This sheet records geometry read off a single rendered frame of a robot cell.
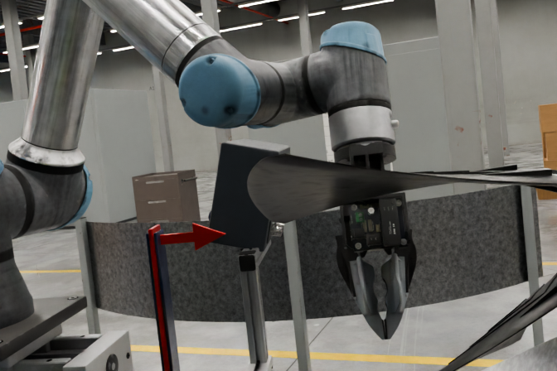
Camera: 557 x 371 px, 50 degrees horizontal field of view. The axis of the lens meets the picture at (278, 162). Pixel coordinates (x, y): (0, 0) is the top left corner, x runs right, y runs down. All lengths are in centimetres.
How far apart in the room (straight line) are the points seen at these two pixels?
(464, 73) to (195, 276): 293
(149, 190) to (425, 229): 534
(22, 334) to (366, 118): 52
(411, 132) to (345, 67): 581
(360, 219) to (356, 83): 16
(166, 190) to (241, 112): 662
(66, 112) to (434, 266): 170
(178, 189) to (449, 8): 384
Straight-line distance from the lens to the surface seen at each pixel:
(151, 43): 68
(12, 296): 93
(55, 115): 97
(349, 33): 72
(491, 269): 253
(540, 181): 46
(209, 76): 61
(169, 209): 724
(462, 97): 472
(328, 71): 71
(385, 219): 65
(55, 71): 96
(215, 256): 236
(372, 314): 70
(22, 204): 96
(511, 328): 63
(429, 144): 648
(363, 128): 68
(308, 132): 678
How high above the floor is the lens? 126
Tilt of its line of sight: 3 degrees down
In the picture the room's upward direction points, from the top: 6 degrees counter-clockwise
